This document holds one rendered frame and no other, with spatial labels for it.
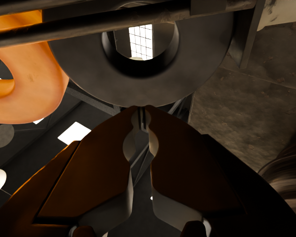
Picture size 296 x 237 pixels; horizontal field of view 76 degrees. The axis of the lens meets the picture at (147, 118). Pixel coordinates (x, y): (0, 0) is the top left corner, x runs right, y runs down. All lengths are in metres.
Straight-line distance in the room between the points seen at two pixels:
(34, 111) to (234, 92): 0.46
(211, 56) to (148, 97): 0.07
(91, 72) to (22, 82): 0.07
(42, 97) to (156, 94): 0.12
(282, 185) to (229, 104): 0.23
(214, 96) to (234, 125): 0.11
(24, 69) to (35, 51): 0.02
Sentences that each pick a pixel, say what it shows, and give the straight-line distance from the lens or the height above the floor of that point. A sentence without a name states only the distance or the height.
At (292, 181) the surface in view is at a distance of 0.50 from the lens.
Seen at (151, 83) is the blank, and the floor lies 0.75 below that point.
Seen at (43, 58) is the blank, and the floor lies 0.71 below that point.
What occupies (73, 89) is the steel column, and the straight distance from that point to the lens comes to 7.40.
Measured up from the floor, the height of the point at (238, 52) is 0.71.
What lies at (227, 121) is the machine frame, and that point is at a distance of 0.62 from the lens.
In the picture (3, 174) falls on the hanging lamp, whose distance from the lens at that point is 5.21.
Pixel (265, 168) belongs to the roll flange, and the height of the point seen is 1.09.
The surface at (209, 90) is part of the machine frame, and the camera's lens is 0.57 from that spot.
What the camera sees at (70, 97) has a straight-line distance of 11.32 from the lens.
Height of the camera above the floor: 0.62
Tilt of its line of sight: 49 degrees up
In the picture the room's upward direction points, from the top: 177 degrees clockwise
